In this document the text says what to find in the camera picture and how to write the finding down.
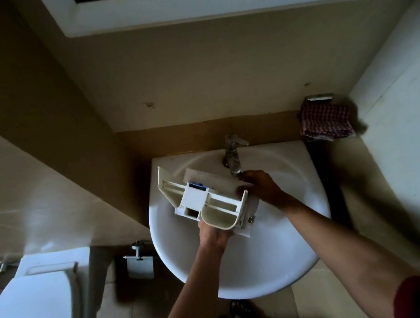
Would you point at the person's right hand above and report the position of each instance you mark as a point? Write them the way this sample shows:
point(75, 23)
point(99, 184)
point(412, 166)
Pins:
point(264, 190)

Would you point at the person's left hand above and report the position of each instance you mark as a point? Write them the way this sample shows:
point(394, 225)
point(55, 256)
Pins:
point(215, 241)

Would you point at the red checkered cloth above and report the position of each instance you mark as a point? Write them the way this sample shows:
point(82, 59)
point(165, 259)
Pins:
point(326, 120)

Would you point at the person's right forearm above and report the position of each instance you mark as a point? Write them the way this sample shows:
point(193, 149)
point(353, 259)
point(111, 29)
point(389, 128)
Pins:
point(354, 257)

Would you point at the person's left forearm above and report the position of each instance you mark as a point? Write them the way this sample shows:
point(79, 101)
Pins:
point(191, 306)

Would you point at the metal faucet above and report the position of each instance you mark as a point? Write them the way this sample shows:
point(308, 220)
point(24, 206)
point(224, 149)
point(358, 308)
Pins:
point(232, 154)

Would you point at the white ceramic sink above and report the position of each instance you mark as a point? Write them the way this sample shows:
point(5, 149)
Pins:
point(266, 265)

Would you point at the black right sandal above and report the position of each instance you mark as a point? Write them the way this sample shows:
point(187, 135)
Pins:
point(241, 311)

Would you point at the metal toilet paper holder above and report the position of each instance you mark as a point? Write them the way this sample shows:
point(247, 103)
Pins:
point(140, 266)

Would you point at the chrome wall holder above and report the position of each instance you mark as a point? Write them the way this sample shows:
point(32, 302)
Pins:
point(318, 98)

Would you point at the metal wall valve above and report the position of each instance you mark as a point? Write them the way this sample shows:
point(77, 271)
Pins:
point(3, 266)

